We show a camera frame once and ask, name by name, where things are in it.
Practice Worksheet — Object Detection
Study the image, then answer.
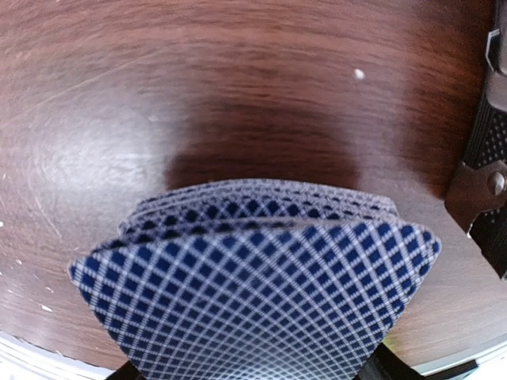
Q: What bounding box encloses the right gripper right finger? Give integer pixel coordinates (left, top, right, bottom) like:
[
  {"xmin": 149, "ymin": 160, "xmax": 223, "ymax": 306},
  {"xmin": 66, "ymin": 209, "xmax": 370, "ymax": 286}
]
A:
[{"xmin": 356, "ymin": 344, "xmax": 420, "ymax": 380}]

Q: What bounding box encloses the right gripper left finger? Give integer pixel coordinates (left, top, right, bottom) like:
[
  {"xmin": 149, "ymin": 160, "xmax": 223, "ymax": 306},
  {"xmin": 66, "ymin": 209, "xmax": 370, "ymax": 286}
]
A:
[{"xmin": 105, "ymin": 361, "xmax": 143, "ymax": 380}]

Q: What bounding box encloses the grey card deck box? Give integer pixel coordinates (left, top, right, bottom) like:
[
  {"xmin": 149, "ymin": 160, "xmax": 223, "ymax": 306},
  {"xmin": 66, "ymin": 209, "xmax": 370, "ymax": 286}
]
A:
[{"xmin": 69, "ymin": 179, "xmax": 440, "ymax": 379}]

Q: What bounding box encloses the black poker chip case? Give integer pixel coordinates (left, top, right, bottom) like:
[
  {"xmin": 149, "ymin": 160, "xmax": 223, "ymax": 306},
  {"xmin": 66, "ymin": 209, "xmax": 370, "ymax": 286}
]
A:
[{"xmin": 444, "ymin": 1, "xmax": 506, "ymax": 281}]

